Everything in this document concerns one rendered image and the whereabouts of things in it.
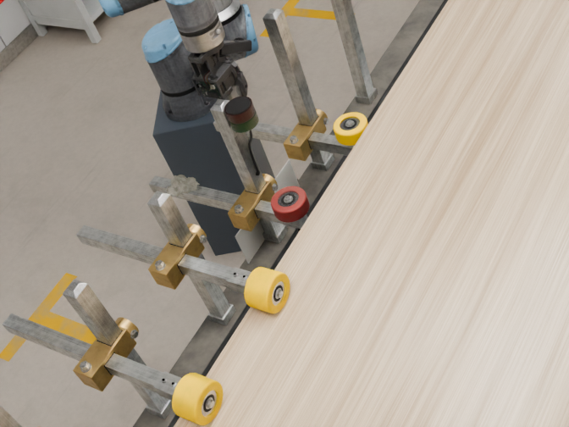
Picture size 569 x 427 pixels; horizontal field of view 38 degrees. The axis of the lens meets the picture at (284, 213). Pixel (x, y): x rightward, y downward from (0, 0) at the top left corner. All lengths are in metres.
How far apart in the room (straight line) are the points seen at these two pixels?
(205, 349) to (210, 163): 0.97
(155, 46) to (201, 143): 0.35
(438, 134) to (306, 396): 0.68
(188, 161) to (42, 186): 1.17
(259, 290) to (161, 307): 1.44
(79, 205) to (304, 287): 2.03
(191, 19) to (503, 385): 0.92
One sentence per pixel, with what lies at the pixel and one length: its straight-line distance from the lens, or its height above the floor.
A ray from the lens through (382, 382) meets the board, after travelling 1.48.
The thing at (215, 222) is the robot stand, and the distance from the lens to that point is 2.91.
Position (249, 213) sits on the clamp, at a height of 0.87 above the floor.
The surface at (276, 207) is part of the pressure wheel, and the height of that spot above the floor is 0.91.
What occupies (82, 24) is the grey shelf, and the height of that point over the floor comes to 0.12.
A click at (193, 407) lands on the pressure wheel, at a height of 0.97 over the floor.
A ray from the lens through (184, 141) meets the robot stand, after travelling 2.65.
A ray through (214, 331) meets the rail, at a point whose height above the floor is 0.70.
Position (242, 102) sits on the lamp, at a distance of 1.73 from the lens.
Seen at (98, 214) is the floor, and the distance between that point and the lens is 3.45.
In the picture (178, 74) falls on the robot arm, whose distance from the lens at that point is 2.56.
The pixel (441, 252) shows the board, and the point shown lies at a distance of 1.62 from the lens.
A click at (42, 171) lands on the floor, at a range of 3.83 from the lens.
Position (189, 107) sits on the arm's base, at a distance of 2.61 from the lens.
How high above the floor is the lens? 2.14
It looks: 44 degrees down
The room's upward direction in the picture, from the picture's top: 22 degrees counter-clockwise
